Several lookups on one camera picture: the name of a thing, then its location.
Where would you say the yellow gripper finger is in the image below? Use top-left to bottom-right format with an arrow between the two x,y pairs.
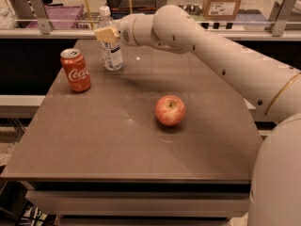
94,26 -> 119,43

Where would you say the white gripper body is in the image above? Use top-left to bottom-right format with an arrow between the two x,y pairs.
116,13 -> 145,46

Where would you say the clear plastic water bottle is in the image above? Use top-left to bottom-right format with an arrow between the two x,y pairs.
97,6 -> 123,72

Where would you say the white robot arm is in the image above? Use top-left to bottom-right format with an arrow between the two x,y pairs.
94,5 -> 301,226

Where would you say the purple plastic crate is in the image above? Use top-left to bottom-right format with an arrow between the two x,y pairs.
26,4 -> 87,30

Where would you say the red Coca-Cola can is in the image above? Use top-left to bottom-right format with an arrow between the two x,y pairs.
60,48 -> 91,92

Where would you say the glass railing barrier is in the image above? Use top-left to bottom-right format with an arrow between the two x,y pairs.
0,0 -> 301,40

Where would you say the red apple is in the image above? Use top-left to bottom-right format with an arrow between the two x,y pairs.
155,95 -> 185,126

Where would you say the cardboard box with label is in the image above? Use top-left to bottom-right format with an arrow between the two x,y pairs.
202,0 -> 242,20

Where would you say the grey table drawer base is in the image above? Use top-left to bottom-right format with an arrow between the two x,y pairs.
26,190 -> 248,219

